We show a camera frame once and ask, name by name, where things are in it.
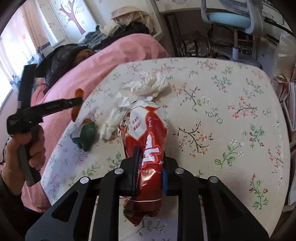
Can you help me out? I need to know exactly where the green plush toy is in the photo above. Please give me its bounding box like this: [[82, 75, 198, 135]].
[[70, 121, 96, 152]]

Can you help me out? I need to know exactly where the small white tissue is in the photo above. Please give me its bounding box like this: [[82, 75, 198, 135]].
[[99, 91, 130, 140]]

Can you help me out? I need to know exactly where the red snack bag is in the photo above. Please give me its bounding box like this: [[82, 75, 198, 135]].
[[119, 100, 169, 226]]

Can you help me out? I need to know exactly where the white tissue pile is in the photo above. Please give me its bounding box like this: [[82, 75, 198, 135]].
[[117, 72, 169, 101]]

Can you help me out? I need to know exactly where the person's left hand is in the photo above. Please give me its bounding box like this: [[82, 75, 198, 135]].
[[1, 126, 46, 196]]

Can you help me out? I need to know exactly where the black down jacket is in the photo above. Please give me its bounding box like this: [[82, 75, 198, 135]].
[[35, 44, 95, 90]]

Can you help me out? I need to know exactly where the pink curtain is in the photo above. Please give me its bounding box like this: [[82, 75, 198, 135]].
[[0, 2, 50, 70]]

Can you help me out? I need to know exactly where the floral tablecloth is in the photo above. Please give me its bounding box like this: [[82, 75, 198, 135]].
[[41, 58, 290, 235]]

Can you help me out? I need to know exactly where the pile of clothes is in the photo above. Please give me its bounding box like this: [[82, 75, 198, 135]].
[[78, 22, 149, 51]]

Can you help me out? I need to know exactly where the pink bed duvet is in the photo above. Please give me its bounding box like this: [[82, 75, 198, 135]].
[[22, 34, 170, 213]]

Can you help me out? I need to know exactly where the beige bag on bed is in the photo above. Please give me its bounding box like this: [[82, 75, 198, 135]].
[[110, 6, 154, 34]]

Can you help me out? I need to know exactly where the white bookshelf rack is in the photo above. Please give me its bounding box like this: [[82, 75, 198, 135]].
[[271, 32, 296, 207]]

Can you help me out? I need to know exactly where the blue grey desk chair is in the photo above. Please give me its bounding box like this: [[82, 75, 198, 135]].
[[201, 1, 264, 68]]

